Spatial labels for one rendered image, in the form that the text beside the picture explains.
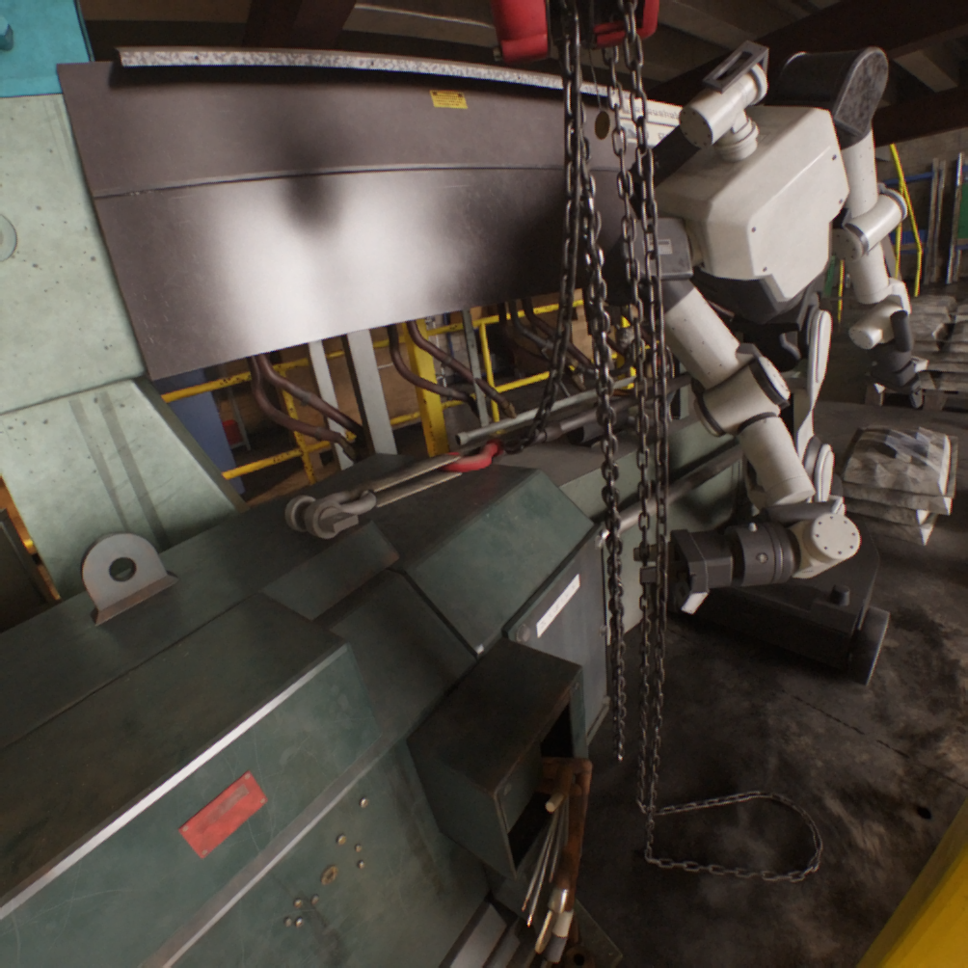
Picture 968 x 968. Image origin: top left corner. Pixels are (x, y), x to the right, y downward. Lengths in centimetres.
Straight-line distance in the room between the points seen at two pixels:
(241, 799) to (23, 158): 86
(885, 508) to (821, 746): 115
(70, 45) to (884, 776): 199
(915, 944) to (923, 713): 126
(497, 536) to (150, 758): 34
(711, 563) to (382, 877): 53
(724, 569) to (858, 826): 74
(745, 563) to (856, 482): 159
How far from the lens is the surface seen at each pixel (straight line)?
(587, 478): 119
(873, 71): 103
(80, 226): 90
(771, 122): 93
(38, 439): 91
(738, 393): 81
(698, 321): 80
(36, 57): 100
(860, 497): 227
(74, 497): 92
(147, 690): 34
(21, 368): 90
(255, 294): 84
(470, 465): 55
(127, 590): 46
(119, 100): 94
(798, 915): 118
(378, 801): 39
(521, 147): 115
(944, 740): 152
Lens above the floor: 105
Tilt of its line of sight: 21 degrees down
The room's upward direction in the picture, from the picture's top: 11 degrees counter-clockwise
